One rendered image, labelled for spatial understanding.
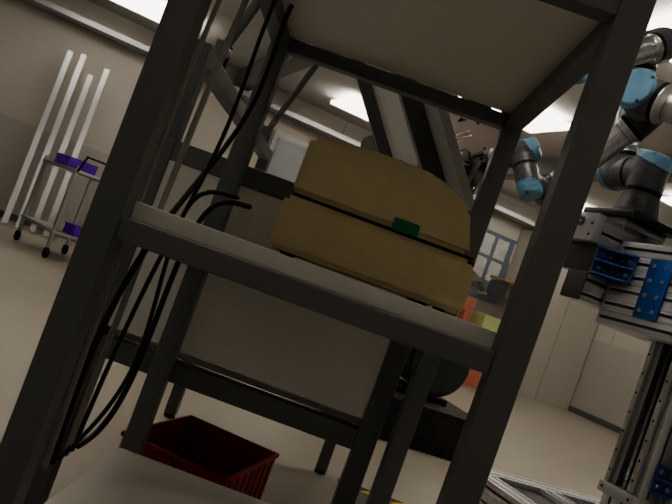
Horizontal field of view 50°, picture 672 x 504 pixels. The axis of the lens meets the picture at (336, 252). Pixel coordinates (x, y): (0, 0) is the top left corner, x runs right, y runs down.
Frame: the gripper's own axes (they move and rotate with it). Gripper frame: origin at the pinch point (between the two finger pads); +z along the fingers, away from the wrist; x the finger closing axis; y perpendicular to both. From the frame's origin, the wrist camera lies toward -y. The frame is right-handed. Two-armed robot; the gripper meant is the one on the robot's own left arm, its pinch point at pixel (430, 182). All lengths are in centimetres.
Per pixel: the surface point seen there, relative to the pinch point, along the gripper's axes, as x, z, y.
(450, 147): 70, -24, -61
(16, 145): -197, 534, 425
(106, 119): -238, 455, 476
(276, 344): 63, 15, -92
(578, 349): -805, 27, 381
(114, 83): -218, 436, 509
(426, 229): 88, -24, -95
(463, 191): 64, -25, -67
